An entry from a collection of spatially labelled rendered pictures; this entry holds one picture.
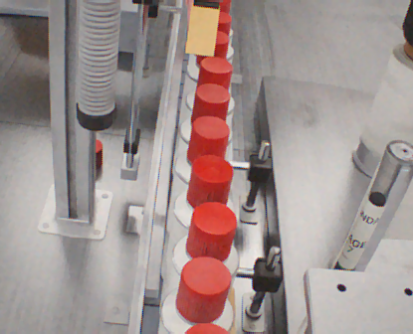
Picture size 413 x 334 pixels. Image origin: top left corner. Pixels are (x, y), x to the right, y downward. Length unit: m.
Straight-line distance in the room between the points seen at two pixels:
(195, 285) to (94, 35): 0.20
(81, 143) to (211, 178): 0.24
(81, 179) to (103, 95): 0.23
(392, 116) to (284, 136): 0.17
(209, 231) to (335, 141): 0.50
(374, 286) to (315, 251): 0.37
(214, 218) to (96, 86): 0.14
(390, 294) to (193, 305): 0.13
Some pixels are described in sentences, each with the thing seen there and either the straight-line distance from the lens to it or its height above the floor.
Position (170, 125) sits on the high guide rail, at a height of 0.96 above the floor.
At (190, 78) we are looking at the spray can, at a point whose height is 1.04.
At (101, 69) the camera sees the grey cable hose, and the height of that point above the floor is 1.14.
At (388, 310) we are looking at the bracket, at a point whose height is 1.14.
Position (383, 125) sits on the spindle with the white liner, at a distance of 0.77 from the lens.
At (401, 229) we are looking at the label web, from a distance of 0.67.
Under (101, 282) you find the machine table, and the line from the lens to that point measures 0.67.
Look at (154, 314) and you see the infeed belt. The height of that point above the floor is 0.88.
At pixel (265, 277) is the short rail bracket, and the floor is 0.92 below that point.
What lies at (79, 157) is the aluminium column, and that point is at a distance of 0.64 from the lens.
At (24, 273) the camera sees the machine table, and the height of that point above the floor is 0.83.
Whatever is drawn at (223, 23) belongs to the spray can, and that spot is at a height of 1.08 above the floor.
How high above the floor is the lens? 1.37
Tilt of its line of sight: 41 degrees down
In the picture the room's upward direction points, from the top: 11 degrees clockwise
